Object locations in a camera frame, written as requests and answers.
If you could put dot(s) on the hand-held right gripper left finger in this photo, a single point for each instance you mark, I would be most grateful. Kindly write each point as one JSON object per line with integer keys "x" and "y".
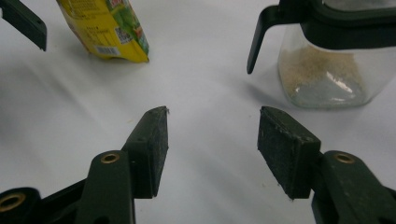
{"x": 146, "y": 155}

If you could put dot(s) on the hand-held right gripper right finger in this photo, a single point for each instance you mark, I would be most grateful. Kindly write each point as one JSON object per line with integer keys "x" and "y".
{"x": 286, "y": 155}

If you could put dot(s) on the yellow green seasoning pouch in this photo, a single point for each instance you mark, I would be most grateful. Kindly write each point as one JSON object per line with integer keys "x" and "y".
{"x": 102, "y": 28}

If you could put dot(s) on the white table sheet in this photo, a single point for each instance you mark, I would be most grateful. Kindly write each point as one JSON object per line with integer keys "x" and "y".
{"x": 202, "y": 77}

